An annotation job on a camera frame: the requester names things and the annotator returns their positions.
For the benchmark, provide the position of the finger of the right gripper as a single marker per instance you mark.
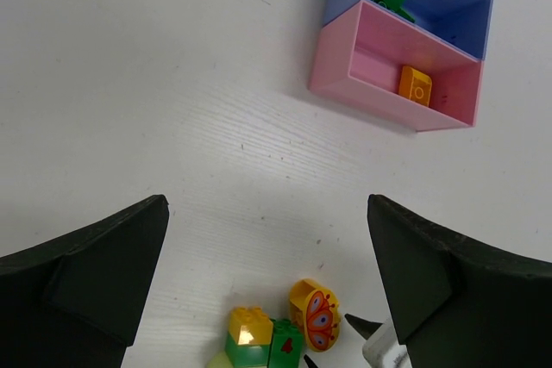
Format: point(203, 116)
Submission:
point(363, 327)
point(309, 362)

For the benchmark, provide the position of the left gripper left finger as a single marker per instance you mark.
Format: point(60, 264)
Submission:
point(77, 300)

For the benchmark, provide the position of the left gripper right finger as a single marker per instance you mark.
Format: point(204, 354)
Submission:
point(456, 301)

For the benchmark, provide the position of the light green curved lego left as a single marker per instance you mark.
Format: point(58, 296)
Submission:
point(220, 360)

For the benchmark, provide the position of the yellow lego brick on stack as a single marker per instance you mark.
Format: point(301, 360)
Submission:
point(250, 326)

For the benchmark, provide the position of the yellow curved lego brick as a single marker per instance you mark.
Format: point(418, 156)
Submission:
point(415, 86)

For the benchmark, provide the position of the green lego brick left stack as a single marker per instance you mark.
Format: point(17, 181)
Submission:
point(246, 355)

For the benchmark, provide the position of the pink container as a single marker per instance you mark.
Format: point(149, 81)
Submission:
point(360, 57)

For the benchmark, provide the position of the green number lego brick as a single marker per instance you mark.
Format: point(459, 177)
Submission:
point(286, 346)

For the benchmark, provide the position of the yellow butterfly lego piece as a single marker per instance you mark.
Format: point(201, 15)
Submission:
point(314, 309)

